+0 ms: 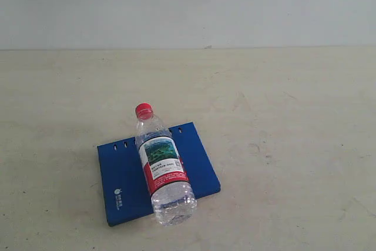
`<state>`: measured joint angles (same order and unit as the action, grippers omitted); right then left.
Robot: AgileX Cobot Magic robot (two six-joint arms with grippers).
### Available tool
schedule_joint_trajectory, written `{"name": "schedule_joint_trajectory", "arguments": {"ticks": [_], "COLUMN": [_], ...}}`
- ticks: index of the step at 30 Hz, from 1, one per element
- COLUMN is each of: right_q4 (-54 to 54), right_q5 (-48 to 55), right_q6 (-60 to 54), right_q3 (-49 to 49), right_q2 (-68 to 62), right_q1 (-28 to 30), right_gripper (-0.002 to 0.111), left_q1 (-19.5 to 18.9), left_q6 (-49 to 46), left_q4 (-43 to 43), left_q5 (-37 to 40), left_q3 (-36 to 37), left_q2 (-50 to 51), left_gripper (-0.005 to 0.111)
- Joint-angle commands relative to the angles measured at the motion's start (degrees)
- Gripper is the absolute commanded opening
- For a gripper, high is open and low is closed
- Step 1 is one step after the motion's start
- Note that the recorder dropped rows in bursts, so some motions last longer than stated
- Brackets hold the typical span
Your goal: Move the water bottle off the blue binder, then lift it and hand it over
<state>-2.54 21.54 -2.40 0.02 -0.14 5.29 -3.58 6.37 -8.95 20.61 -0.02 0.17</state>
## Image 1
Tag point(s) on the blue ring binder notebook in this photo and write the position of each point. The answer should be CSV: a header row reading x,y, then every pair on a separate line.
x,y
125,190

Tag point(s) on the clear plastic water bottle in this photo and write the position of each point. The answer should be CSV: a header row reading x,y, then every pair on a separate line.
x,y
171,194

